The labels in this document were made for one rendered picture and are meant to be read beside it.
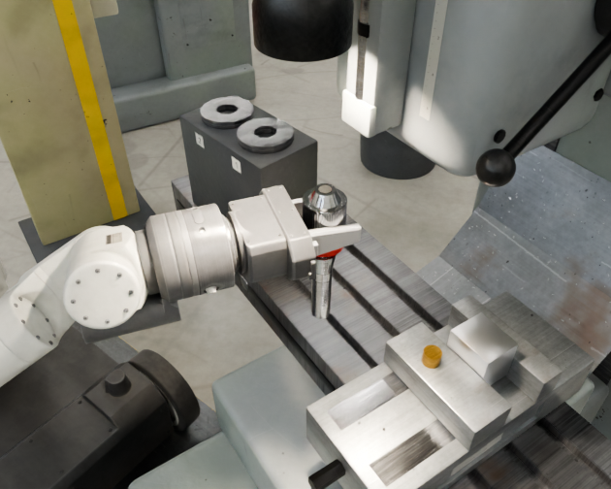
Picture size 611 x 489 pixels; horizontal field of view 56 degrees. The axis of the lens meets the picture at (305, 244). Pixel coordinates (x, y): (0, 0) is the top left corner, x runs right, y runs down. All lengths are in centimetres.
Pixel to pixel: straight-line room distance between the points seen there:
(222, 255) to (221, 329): 157
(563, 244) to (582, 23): 55
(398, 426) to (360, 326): 22
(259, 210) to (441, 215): 208
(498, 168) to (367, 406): 36
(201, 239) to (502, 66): 30
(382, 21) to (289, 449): 59
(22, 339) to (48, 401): 77
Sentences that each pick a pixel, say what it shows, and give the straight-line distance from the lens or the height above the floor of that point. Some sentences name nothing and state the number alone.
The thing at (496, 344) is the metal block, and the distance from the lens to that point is 72.
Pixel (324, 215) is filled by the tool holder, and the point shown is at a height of 124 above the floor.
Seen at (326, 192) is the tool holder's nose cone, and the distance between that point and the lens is 59.
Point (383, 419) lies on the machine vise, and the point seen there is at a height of 101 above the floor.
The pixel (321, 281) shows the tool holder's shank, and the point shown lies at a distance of 66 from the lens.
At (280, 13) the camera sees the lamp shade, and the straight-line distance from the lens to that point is 41.
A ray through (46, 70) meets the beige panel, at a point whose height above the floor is 74.
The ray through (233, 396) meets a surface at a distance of 91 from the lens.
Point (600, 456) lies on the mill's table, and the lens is 84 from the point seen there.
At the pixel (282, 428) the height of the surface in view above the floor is 86.
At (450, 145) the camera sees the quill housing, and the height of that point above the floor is 135.
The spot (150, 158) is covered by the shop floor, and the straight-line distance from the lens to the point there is 306.
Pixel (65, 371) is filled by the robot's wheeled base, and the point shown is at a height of 57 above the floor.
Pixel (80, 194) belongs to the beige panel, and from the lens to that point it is 251.
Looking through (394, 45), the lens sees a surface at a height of 142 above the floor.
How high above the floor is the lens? 160
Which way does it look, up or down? 41 degrees down
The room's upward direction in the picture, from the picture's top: straight up
